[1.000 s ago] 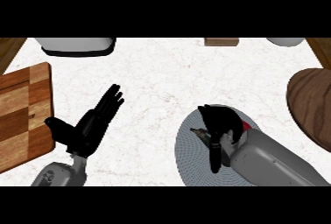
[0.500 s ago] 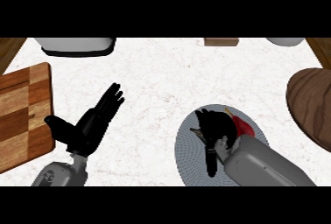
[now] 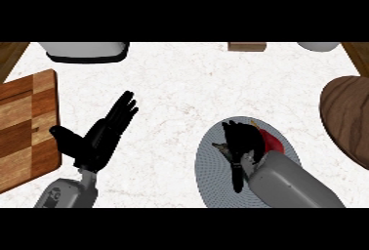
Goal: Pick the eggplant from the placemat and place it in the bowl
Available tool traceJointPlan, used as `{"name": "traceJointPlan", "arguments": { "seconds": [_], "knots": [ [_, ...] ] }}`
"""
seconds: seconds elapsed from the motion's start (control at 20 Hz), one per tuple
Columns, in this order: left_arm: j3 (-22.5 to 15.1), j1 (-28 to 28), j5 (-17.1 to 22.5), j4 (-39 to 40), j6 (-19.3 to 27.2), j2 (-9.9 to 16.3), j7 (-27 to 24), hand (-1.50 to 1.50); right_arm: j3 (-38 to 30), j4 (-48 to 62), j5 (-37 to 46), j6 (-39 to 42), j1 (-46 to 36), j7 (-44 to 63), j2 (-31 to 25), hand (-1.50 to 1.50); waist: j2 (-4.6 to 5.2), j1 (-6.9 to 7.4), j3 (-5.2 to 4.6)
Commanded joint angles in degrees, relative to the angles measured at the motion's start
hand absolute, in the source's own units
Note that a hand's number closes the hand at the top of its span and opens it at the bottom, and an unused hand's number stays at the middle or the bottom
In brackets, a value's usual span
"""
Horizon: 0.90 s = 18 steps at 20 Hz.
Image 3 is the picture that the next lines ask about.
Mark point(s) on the white round container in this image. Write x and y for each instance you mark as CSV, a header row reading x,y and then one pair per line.
x,y
319,46

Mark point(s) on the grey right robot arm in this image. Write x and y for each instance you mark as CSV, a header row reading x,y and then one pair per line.
x,y
288,182

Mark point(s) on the checkered wooden cutting board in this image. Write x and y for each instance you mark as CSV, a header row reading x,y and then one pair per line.
x,y
24,130

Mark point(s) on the white appliance with black base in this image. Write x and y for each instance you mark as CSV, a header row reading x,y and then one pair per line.
x,y
86,51

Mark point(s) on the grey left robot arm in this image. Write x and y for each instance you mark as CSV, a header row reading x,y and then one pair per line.
x,y
69,193

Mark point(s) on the small brown wooden block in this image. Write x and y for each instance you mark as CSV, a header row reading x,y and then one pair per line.
x,y
247,46

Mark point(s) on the dark wooden bowl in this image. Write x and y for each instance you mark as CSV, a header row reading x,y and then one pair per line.
x,y
348,117

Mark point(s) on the red eggplant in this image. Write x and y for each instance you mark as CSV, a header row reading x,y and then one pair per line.
x,y
273,142

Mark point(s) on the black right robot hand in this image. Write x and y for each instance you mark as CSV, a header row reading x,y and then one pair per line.
x,y
239,140

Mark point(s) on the grey oval placemat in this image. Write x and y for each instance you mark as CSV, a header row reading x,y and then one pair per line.
x,y
216,175

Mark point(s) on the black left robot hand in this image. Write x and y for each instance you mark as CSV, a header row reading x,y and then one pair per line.
x,y
103,136

